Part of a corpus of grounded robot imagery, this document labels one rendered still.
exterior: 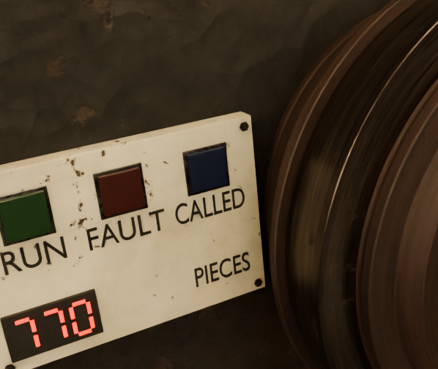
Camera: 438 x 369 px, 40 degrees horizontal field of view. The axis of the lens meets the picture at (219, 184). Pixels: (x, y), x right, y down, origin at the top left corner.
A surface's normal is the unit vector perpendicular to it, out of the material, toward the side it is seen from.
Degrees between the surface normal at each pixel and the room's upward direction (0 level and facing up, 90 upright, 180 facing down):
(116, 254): 90
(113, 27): 90
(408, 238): 76
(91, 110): 90
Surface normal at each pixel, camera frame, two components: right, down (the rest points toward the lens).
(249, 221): 0.43, 0.28
